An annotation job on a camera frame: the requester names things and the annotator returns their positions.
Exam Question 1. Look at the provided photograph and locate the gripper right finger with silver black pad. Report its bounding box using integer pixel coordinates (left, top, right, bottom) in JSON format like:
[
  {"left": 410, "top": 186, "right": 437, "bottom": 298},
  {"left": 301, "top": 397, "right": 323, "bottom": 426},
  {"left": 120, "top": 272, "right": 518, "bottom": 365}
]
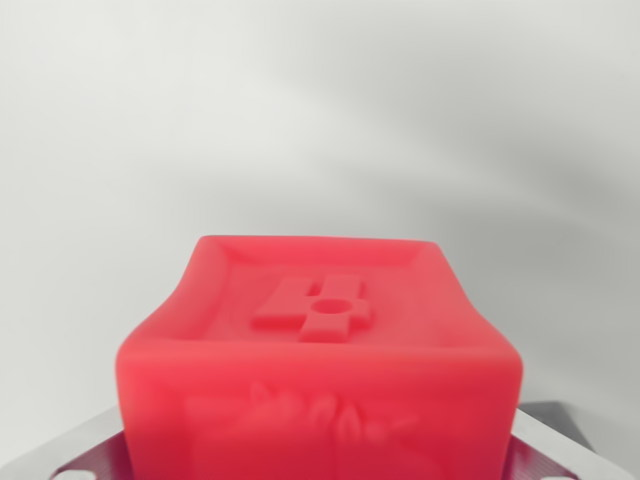
[{"left": 504, "top": 407, "right": 632, "bottom": 480}]

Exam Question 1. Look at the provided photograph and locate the gripper left finger with silver black pad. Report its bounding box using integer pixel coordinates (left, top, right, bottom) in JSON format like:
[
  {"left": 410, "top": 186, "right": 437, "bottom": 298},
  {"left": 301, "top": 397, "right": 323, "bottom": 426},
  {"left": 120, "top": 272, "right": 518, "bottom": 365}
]
[{"left": 47, "top": 404, "right": 132, "bottom": 480}]

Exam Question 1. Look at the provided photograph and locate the red embossed plastic cube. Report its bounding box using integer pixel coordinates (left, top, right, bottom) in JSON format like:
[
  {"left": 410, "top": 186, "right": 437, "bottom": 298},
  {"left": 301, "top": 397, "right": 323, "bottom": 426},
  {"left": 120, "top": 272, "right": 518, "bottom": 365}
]
[{"left": 114, "top": 233, "right": 524, "bottom": 480}]

